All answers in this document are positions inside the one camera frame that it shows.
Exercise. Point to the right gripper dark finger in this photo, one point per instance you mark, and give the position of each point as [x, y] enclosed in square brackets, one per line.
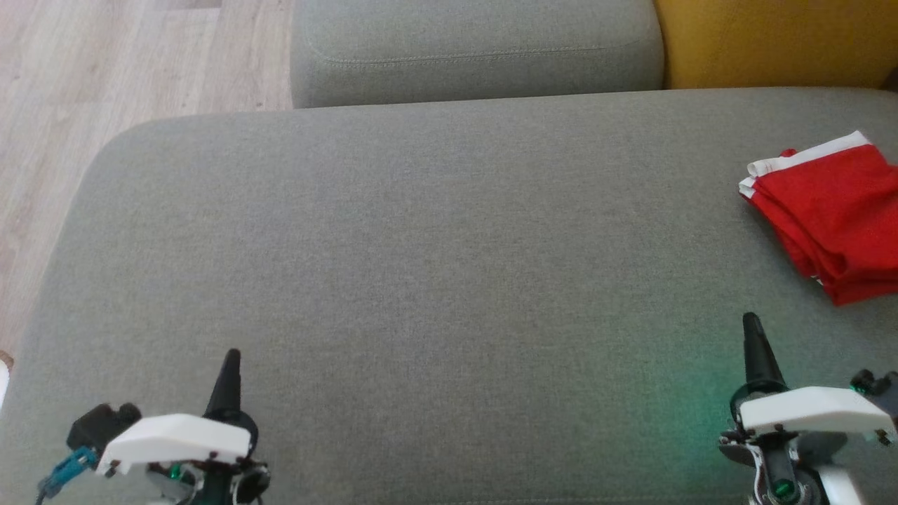
[761, 365]

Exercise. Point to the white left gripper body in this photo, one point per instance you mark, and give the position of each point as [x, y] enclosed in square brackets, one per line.
[175, 438]

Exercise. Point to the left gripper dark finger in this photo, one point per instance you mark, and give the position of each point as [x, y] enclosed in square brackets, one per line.
[228, 393]

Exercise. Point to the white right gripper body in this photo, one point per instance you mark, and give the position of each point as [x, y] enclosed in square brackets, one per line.
[814, 410]

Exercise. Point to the red shorts with white hem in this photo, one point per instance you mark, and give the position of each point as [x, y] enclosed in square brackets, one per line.
[835, 196]

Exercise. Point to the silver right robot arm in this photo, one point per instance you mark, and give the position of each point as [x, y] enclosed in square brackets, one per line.
[779, 470]

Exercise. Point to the small white brown object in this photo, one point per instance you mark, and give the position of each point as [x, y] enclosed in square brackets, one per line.
[3, 386]

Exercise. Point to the yellow sofa backrest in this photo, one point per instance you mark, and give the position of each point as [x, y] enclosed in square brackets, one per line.
[772, 42]

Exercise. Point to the small grey sofa seat cushion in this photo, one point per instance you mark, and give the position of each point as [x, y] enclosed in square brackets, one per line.
[477, 42]

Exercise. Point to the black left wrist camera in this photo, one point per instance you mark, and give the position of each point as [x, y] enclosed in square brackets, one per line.
[102, 424]

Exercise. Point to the teal left camera connector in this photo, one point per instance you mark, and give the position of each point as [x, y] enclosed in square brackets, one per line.
[70, 470]

